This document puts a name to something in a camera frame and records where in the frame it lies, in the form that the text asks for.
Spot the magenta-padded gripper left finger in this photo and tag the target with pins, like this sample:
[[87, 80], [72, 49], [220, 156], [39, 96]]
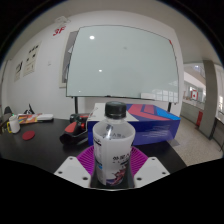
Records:
[[71, 168]]

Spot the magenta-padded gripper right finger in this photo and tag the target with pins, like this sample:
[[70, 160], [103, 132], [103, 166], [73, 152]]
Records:
[[151, 168]]

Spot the clear black-capped drink bottle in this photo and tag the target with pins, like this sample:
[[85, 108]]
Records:
[[113, 143]]

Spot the blue printed cardboard box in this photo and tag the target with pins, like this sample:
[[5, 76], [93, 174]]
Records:
[[156, 125]]

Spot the small white flat case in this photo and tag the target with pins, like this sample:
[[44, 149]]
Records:
[[45, 117]]

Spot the orange colourful booklet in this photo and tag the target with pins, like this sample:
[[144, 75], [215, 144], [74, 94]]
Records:
[[28, 118]]

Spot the dark round-back chair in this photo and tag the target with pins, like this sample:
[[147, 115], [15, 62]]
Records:
[[7, 110]]

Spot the glass whiteboard on stand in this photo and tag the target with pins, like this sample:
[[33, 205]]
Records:
[[123, 63]]

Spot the grey notice board with papers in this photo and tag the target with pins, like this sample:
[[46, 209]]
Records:
[[66, 56]]

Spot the red floor number sign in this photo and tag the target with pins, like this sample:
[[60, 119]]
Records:
[[59, 31]]

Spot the small white wall poster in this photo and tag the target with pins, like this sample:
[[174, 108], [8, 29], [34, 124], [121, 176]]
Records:
[[18, 70]]

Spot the large white wall poster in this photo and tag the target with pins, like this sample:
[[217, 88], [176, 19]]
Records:
[[31, 59]]

